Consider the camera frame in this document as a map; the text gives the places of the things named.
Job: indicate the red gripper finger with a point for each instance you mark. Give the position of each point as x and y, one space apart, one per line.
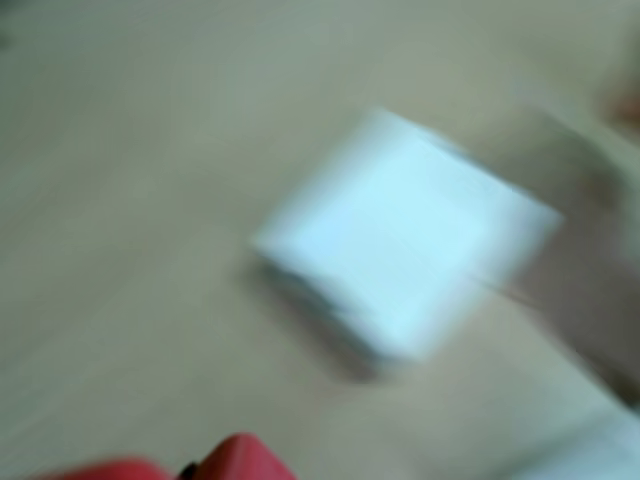
245 460
120 471

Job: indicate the white square block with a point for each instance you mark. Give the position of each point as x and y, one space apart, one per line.
400 235

